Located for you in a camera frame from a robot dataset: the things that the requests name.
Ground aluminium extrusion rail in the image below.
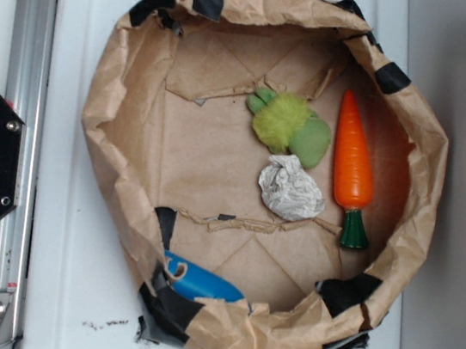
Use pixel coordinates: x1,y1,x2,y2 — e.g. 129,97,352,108
0,0,58,305

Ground orange toy carrot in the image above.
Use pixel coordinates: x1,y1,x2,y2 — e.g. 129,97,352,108
333,90,374,249

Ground green fuzzy plush toy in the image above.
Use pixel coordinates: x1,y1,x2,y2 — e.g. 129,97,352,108
246,88,332,169

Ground crumpled white paper ball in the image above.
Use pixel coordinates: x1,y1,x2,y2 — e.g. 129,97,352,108
258,154,326,222

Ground brown paper bag basket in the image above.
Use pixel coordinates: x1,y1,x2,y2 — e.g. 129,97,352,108
82,0,448,349

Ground blue plastic object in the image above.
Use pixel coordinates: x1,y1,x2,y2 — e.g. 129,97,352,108
164,250,244,303

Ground white tray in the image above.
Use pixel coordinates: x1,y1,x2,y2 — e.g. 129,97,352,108
21,0,409,349

